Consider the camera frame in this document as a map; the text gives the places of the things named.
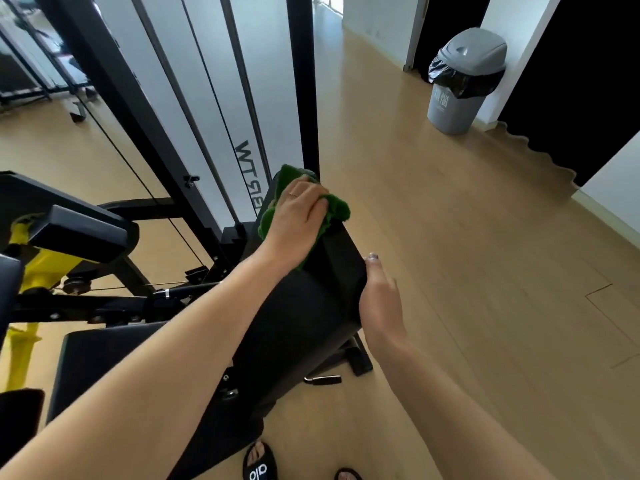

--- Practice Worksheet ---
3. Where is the black padded seat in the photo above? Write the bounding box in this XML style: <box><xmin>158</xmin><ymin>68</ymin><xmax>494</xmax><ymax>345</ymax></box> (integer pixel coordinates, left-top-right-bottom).
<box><xmin>46</xmin><ymin>321</ymin><xmax>238</xmax><ymax>425</ymax></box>

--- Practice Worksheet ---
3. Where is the black square pad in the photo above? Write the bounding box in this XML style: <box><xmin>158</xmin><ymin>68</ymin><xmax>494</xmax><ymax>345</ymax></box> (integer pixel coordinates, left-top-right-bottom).
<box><xmin>0</xmin><ymin>389</ymin><xmax>46</xmax><ymax>466</ymax></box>

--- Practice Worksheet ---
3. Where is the white weight stack panel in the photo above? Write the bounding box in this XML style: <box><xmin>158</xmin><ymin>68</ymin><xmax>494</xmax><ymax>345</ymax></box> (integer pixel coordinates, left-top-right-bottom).
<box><xmin>91</xmin><ymin>0</ymin><xmax>307</xmax><ymax>230</ymax></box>

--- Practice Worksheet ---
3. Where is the grey swing-lid trash bin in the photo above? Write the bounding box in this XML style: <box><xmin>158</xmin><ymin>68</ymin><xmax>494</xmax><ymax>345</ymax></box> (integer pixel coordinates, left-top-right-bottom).
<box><xmin>426</xmin><ymin>27</ymin><xmax>508</xmax><ymax>136</ymax></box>

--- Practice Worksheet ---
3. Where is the green cleaning cloth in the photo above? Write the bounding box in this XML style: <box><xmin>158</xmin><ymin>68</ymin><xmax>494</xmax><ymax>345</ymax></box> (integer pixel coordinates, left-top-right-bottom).
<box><xmin>257</xmin><ymin>164</ymin><xmax>351</xmax><ymax>273</ymax></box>

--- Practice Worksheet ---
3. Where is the black curtain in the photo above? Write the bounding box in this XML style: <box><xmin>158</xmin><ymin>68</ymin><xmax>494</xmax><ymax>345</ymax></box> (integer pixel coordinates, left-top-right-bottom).
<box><xmin>496</xmin><ymin>0</ymin><xmax>640</xmax><ymax>188</ymax></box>
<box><xmin>413</xmin><ymin>0</ymin><xmax>494</xmax><ymax>85</ymax></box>

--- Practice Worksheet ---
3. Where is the black exercise equipment frame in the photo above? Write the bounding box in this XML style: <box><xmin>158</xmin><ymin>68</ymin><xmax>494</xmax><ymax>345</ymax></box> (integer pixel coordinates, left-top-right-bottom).
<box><xmin>0</xmin><ymin>0</ymin><xmax>97</xmax><ymax>124</ymax></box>

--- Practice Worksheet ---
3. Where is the black bin liner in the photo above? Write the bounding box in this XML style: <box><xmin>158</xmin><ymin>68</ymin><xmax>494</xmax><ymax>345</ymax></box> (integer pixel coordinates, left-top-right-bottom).
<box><xmin>428</xmin><ymin>49</ymin><xmax>506</xmax><ymax>100</ymax></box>

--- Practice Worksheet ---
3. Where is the person's right hand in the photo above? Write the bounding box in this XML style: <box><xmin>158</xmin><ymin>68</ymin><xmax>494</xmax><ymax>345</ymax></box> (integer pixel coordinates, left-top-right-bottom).
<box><xmin>358</xmin><ymin>252</ymin><xmax>408</xmax><ymax>352</ymax></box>

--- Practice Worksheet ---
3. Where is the person's right forearm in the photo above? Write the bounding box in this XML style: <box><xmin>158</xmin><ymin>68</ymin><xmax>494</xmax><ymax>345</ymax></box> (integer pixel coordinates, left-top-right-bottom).
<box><xmin>371</xmin><ymin>335</ymin><xmax>557</xmax><ymax>480</ymax></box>

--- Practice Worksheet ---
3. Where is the black gym machine frame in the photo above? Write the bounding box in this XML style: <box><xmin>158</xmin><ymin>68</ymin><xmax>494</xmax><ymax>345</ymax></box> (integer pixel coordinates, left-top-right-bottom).
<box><xmin>0</xmin><ymin>0</ymin><xmax>374</xmax><ymax>400</ymax></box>

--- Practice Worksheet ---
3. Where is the person's left forearm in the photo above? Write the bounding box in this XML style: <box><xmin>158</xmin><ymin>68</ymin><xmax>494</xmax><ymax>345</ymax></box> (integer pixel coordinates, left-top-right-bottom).
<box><xmin>0</xmin><ymin>241</ymin><xmax>306</xmax><ymax>480</ymax></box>

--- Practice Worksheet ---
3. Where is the black padded backrest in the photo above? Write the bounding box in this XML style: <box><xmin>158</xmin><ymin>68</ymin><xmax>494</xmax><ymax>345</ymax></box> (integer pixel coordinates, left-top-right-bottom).
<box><xmin>167</xmin><ymin>170</ymin><xmax>369</xmax><ymax>480</ymax></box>

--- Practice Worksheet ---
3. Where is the person's left hand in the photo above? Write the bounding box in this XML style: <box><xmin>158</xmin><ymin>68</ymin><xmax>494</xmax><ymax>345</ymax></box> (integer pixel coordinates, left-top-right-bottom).
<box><xmin>260</xmin><ymin>175</ymin><xmax>330</xmax><ymax>269</ymax></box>

